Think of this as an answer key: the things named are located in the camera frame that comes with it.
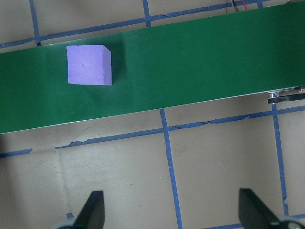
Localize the green conveyor belt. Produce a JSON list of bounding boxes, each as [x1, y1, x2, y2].
[[0, 2, 305, 135]]

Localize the thin red and black wires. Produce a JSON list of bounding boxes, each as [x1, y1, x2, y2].
[[228, 0, 251, 11]]

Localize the purple foam block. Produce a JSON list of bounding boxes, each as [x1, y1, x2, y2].
[[66, 44, 112, 86]]

